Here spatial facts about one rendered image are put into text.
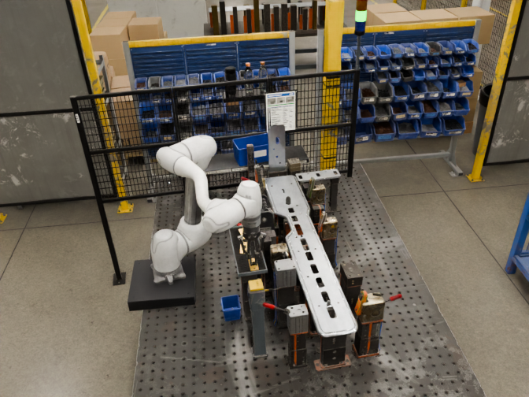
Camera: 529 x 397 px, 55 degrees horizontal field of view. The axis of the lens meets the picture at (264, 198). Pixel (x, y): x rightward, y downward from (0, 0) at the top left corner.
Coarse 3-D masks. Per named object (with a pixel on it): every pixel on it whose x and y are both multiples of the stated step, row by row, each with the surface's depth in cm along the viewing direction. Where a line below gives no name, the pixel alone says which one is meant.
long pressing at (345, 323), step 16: (288, 176) 335; (272, 192) 319; (288, 192) 319; (272, 208) 305; (288, 208) 305; (304, 208) 304; (304, 224) 290; (288, 240) 278; (304, 256) 267; (320, 256) 267; (304, 272) 257; (320, 272) 256; (304, 288) 246; (320, 288) 246; (336, 288) 246; (320, 304) 238; (336, 304) 237; (320, 320) 230; (336, 320) 229; (352, 320) 229
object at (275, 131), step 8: (272, 128) 324; (280, 128) 325; (272, 136) 327; (280, 136) 328; (272, 144) 330; (280, 144) 331; (272, 152) 333; (280, 152) 334; (272, 160) 336; (280, 160) 337; (272, 168) 340; (280, 168) 341
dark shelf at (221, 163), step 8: (288, 152) 357; (296, 152) 356; (304, 152) 356; (216, 160) 350; (224, 160) 350; (232, 160) 350; (304, 160) 347; (208, 168) 342; (216, 168) 341; (224, 168) 341; (232, 168) 341; (240, 168) 342
